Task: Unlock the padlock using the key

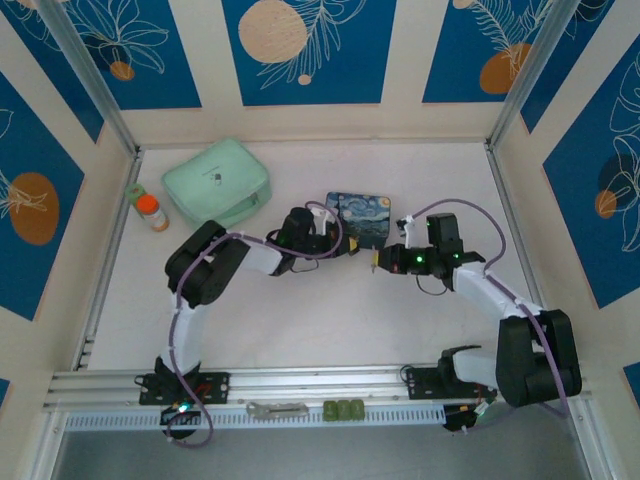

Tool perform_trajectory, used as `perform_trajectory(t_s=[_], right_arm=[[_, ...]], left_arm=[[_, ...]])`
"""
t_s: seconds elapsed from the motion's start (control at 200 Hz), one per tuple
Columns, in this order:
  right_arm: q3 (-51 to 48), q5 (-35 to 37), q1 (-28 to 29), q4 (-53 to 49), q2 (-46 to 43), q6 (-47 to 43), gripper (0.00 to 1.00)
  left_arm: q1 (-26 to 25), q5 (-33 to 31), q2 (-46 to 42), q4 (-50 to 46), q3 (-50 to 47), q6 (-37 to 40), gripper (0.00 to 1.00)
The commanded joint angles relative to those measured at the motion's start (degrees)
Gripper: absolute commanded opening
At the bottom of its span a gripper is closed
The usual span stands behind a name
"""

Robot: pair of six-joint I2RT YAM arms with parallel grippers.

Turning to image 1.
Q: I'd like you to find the mint green zip pouch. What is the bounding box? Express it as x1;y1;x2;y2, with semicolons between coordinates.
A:
160;138;274;231

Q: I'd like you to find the orange capped bottle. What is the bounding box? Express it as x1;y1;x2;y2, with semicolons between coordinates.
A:
136;194;171;233

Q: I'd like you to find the silver metal tool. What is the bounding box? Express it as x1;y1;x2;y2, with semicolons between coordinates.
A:
245;400;311;421

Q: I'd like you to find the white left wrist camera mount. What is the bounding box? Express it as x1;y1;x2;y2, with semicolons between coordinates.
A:
312;206;342;236

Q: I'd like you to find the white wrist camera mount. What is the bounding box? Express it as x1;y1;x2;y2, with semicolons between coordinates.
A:
396;213;420;248
312;206;342;236

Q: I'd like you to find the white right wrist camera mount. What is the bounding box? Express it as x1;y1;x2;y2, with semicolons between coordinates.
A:
396;213;420;248

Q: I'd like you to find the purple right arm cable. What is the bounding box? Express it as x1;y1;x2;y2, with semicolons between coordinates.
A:
409;198;572;436

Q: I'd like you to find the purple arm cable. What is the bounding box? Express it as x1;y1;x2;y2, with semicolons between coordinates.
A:
409;198;572;436
167;199;347;449

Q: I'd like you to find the aluminium table side rail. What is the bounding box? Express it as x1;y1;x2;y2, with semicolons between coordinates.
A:
71;148;145;372
483;143;565;362

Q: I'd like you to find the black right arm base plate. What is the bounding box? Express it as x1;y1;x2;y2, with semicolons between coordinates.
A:
406;366;499;401

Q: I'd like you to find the aluminium mounting rail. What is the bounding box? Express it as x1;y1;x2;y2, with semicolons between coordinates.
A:
42;359;592;414

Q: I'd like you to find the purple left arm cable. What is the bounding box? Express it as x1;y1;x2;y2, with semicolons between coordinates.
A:
167;199;347;449

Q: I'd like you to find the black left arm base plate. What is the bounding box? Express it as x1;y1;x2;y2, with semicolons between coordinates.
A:
138;370;232;407

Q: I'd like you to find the white slotted cable duct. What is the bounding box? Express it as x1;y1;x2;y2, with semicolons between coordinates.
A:
64;403;447;432

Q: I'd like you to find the aluminium frame post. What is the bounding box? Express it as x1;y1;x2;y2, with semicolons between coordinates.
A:
35;0;144;157
485;0;577;151

